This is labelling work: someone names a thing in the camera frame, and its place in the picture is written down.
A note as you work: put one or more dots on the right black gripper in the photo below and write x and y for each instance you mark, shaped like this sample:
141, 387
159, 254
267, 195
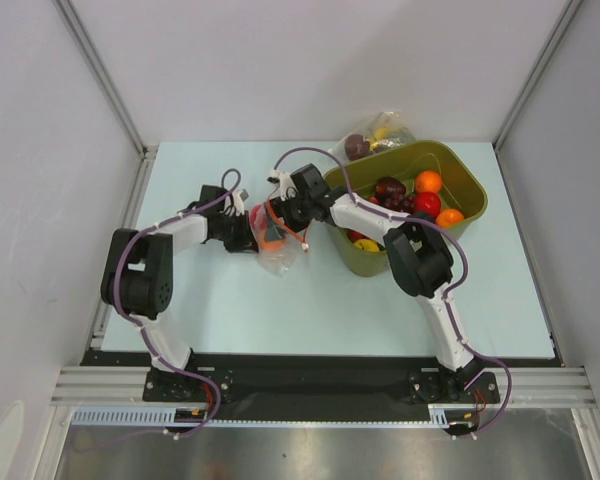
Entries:
283, 212

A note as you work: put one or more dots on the dark purple fake grapes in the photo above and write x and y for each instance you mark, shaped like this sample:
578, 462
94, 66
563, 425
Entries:
400, 203

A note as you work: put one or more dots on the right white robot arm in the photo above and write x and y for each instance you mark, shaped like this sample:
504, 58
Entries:
418, 256

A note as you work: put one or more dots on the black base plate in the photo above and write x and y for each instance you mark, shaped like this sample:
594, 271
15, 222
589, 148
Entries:
309, 387

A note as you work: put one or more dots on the aluminium frame rail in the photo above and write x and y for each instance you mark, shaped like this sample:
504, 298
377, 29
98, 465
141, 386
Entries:
107, 386

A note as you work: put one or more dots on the red fake apple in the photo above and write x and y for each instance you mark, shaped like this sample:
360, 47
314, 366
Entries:
258, 217
428, 202

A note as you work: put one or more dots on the fake netted melon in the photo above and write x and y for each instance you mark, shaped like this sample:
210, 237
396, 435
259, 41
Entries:
399, 137

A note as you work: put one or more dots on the small orange fake tangerine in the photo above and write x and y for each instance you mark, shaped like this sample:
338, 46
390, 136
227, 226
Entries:
271, 245

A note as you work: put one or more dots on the orange fake fruit near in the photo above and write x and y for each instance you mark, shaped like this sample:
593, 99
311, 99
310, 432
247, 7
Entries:
449, 217

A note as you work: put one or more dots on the clear zip bag orange seal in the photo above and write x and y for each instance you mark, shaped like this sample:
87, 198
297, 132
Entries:
279, 262

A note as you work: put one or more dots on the yellow fake apple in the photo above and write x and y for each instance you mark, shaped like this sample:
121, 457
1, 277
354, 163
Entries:
367, 245

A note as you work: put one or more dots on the orange fake fruit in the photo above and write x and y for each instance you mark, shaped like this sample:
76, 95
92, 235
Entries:
449, 217
428, 181

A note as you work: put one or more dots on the dark purple fake plum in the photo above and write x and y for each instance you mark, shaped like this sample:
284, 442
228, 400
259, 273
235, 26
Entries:
356, 146

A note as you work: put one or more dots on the white slotted cable duct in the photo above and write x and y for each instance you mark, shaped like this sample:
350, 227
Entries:
188, 417

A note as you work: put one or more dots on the orange fake fruit far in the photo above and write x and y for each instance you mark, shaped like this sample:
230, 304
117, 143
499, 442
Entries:
428, 181

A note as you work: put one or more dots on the olive green plastic bin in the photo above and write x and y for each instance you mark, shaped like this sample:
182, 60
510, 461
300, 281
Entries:
461, 191

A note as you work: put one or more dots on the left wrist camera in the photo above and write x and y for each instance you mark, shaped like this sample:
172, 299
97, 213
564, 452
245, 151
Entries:
237, 202

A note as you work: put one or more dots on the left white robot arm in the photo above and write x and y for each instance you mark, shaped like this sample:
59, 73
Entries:
138, 279

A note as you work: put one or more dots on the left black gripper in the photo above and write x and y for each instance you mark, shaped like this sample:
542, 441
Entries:
236, 247

